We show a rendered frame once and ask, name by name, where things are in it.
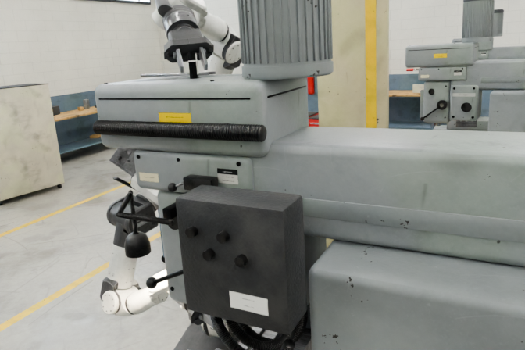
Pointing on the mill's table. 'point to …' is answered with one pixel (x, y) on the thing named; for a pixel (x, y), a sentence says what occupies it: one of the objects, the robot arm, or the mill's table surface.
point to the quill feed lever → (162, 279)
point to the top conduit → (182, 130)
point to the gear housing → (208, 162)
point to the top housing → (205, 110)
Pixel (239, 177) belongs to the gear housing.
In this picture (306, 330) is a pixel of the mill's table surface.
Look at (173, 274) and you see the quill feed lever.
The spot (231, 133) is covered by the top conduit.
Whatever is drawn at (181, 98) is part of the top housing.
